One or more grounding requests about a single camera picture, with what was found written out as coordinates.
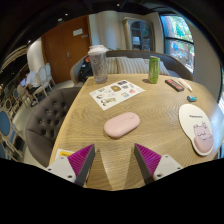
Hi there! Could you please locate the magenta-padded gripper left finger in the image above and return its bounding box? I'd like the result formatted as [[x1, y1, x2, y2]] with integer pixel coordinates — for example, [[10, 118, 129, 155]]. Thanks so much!
[[44, 143, 97, 188]]

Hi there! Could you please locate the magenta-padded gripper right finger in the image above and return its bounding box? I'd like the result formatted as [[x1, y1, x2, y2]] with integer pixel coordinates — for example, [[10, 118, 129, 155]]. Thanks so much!
[[133, 142, 184, 185]]

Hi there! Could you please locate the pink computer mouse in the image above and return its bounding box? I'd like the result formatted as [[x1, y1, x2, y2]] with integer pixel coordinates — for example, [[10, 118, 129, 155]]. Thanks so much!
[[103, 111, 141, 140]]

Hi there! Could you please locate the white cartoon mouse pad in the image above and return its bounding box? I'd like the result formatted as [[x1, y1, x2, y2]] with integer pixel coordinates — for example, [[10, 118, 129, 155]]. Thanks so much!
[[178, 103, 215, 157]]

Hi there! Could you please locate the yellow square label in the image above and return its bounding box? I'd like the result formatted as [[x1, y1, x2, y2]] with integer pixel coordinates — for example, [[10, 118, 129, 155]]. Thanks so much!
[[54, 148, 75, 163]]

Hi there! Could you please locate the grey tufted armchair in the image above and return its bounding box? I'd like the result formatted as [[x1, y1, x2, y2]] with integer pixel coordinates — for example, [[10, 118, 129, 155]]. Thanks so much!
[[25, 87, 83, 168]]

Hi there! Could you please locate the group of blue chairs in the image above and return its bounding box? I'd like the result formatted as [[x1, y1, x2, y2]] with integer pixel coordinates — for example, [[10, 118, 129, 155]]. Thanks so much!
[[0, 86, 26, 162]]

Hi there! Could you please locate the black box with red print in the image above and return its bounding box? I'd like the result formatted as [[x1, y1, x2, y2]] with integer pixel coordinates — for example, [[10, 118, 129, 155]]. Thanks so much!
[[164, 78, 185, 93]]

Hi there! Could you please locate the white squeeze tube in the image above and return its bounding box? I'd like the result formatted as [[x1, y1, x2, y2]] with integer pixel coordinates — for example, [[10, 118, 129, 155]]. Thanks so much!
[[177, 77, 194, 93]]

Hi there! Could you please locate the white sticker sheet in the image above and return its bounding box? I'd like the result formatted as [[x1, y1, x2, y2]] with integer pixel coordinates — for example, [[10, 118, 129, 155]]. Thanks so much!
[[88, 79, 146, 111]]

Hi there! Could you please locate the person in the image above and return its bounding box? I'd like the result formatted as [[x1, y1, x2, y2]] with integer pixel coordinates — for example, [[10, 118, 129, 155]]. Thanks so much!
[[19, 69, 42, 97]]

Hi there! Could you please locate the group of white chairs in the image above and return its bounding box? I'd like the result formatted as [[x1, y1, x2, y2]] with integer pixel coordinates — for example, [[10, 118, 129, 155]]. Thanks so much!
[[31, 62, 56, 98]]

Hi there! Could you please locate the green drink can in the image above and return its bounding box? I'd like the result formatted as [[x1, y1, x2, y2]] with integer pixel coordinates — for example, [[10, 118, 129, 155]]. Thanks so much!
[[147, 55, 161, 85]]

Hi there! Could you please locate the black backpack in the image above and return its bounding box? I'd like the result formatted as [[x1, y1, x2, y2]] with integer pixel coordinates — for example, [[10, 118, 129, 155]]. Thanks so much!
[[77, 55, 94, 83]]

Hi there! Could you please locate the grey curved sofa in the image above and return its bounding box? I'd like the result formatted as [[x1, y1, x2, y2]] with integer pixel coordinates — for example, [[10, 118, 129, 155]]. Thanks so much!
[[69, 49, 194, 84]]

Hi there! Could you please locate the clear shaker bottle white lid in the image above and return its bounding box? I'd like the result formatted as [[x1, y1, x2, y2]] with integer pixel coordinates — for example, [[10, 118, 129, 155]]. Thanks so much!
[[87, 44, 110, 85]]

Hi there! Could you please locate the brown wooden door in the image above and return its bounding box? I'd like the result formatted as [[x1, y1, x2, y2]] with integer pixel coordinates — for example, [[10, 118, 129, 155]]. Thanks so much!
[[41, 15, 93, 84]]

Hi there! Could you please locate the dark-framed window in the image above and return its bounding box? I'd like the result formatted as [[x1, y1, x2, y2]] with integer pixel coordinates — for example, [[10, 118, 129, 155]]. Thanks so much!
[[159, 14, 196, 73]]

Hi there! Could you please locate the arched glass cabinet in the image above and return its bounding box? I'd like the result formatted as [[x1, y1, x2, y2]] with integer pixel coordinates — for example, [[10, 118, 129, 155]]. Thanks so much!
[[122, 17, 156, 53]]

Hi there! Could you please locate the white door sign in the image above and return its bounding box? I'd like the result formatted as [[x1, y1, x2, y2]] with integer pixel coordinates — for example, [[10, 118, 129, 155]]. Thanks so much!
[[72, 28, 84, 37]]

